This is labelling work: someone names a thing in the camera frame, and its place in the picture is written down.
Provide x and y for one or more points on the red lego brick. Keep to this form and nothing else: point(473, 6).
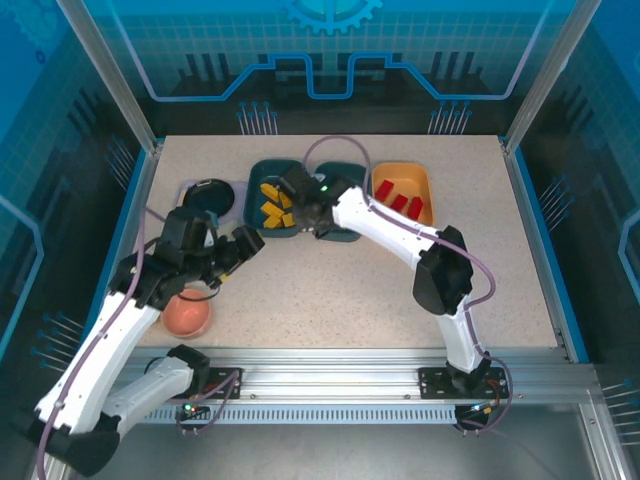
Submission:
point(415, 207)
point(385, 189)
point(398, 202)

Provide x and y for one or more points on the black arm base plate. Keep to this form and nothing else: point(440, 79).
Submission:
point(220, 374)
point(432, 385)

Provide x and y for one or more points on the long yellow lego brick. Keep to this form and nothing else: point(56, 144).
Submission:
point(268, 190)

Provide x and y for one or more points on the pink cup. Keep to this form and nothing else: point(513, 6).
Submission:
point(187, 317)

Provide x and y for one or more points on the lavender tray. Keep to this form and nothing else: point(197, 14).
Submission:
point(242, 190)

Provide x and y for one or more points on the yellow rectangular container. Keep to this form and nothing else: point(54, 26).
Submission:
point(422, 182)

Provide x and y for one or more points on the teal rectangular container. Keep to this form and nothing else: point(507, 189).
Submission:
point(257, 173)
point(345, 168)

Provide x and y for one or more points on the aluminium frame post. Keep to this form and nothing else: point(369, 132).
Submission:
point(542, 75)
point(112, 75)

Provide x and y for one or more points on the curved yellow lego brick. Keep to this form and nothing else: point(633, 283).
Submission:
point(285, 200)

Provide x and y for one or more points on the small orange lego brick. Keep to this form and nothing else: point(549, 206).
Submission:
point(288, 220)

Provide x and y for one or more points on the black round plate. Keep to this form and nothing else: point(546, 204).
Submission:
point(215, 197)

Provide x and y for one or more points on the aluminium table side rail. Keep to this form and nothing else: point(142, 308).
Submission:
point(522, 200)
point(131, 225)

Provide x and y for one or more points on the small power connector board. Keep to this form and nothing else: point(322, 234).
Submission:
point(480, 411)
point(192, 409)

